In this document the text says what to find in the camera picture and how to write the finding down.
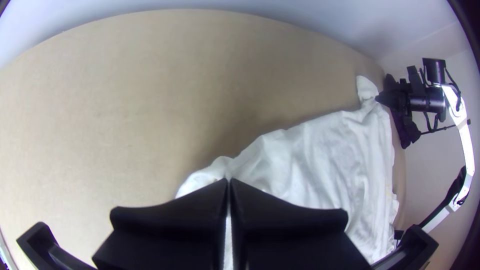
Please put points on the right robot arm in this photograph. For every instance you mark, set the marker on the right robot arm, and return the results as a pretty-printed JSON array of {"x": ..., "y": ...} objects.
[{"x": 465, "y": 135}]

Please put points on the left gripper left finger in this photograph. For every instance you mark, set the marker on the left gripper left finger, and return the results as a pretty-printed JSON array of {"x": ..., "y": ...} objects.
[{"x": 168, "y": 232}]

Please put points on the white t-shirt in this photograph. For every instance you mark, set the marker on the white t-shirt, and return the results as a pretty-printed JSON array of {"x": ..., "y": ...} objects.
[{"x": 322, "y": 161}]

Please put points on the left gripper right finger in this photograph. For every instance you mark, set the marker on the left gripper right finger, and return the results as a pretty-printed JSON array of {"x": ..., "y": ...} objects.
[{"x": 292, "y": 236}]

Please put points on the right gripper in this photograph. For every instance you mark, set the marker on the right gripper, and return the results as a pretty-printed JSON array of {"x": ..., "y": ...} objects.
[{"x": 393, "y": 95}]

